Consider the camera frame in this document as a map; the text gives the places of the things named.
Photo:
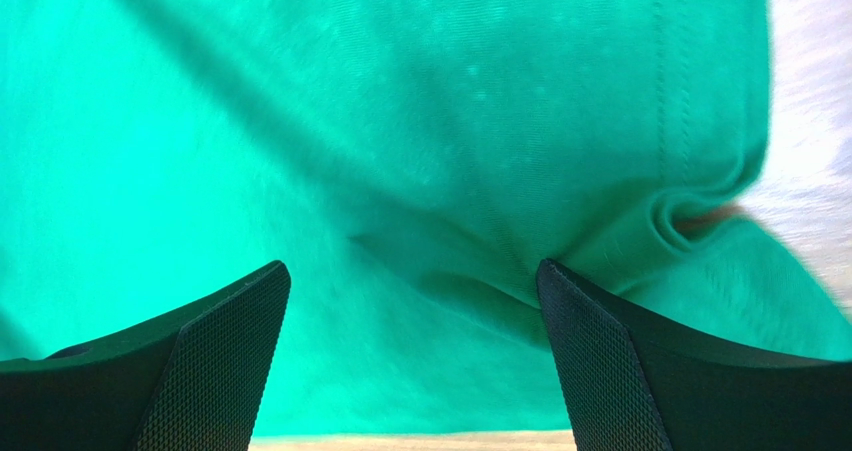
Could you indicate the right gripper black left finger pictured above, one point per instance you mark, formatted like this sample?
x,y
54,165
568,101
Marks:
x,y
190,379

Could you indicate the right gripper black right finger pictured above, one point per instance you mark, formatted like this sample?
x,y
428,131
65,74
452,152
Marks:
x,y
633,379

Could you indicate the green t shirt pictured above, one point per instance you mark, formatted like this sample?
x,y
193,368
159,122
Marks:
x,y
411,162

